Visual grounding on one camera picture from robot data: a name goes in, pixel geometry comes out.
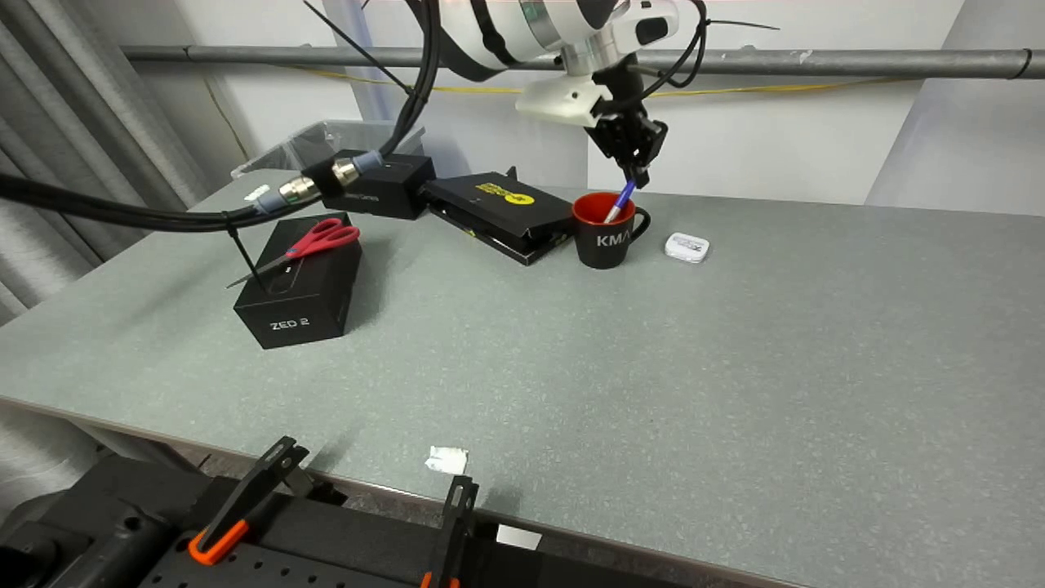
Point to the black box under scissors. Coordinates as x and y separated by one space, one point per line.
305 299

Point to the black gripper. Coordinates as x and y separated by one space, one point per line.
623 118

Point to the black box at rear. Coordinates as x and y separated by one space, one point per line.
391 187

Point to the blue white pen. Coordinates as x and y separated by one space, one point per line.
617 203

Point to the white tape on table edge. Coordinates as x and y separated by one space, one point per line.
444 458

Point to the white label on base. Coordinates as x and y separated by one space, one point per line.
517 537

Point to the flat black box yellow logo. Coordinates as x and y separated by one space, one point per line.
504 214

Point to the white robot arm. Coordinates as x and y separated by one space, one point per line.
591 42

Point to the right black orange clamp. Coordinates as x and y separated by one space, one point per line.
453 535

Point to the small white case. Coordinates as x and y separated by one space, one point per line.
687 245

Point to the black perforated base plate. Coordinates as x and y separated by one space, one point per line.
130 524

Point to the left black orange clamp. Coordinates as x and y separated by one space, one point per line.
246 499

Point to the red handled scissors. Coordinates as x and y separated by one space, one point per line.
318 241

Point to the grey metal rail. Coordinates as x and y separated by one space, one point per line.
804 63

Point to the black mug red interior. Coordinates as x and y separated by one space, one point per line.
607 243

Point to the black orange clamp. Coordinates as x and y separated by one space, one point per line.
246 499
453 535

